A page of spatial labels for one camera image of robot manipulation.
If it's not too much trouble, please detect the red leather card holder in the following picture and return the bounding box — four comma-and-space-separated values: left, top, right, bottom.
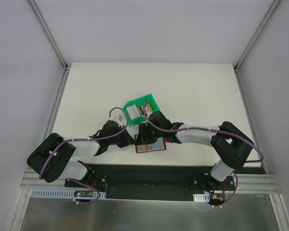
135, 138, 167, 154

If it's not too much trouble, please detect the gold card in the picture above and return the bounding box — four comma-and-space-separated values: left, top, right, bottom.
138, 103, 154, 114
136, 144, 150, 153

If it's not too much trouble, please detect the green plastic bin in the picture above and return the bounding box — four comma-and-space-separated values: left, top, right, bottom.
123, 94, 159, 126

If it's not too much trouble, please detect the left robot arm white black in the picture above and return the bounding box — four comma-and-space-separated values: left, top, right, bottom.
26, 120, 135, 187

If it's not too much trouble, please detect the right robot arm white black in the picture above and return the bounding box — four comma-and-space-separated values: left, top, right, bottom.
135, 111, 254, 190

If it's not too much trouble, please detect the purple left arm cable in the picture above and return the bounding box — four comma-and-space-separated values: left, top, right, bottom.
30, 107, 131, 212

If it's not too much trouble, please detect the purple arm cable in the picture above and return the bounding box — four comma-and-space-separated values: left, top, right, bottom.
142, 103, 265, 212
30, 107, 131, 212

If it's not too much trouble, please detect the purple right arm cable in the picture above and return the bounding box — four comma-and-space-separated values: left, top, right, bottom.
142, 103, 265, 212

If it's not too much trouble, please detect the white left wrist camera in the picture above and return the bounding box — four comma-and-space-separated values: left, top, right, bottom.
110, 115, 123, 124

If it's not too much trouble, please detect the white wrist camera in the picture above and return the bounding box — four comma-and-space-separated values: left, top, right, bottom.
110, 115, 123, 124
143, 104, 153, 116

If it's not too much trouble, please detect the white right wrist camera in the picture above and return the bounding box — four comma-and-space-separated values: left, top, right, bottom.
143, 104, 153, 116

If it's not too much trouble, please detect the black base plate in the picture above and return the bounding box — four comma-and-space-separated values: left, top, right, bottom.
64, 164, 235, 201

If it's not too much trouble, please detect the left aluminium frame post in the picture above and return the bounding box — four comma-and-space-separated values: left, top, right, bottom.
27, 0, 69, 71

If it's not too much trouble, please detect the aluminium frame post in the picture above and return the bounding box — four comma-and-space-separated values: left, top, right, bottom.
234, 0, 283, 73
27, 0, 69, 71

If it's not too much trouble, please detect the right white cable duct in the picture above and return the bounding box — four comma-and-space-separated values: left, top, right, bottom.
193, 193, 210, 203

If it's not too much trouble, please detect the white cable duct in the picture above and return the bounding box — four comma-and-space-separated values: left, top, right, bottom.
31, 189, 106, 200
193, 193, 210, 203

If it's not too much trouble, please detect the left white cable duct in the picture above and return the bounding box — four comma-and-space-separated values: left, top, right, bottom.
31, 189, 106, 200

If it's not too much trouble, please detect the right aluminium frame post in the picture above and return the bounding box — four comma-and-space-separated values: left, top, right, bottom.
234, 0, 283, 73

